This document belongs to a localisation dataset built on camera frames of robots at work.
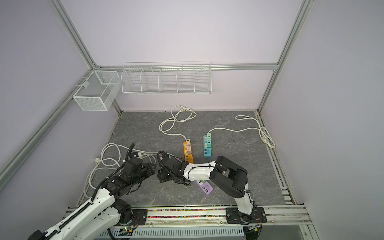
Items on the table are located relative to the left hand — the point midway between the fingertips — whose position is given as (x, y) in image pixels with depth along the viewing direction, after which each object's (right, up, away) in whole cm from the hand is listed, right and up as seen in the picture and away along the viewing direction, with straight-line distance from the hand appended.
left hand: (154, 168), depth 82 cm
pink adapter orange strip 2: (+19, +10, +10) cm, 23 cm away
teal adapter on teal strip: (+31, +13, +12) cm, 36 cm away
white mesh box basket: (-43, +46, +16) cm, 65 cm away
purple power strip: (+29, -10, -1) cm, 30 cm away
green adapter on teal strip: (+31, +17, +15) cm, 38 cm away
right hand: (+3, -6, +4) cm, 7 cm away
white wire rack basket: (+3, +55, +17) cm, 58 cm away
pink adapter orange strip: (+18, +14, +12) cm, 26 cm away
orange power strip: (+19, +4, +10) cm, 21 cm away
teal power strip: (+30, +8, +13) cm, 33 cm away
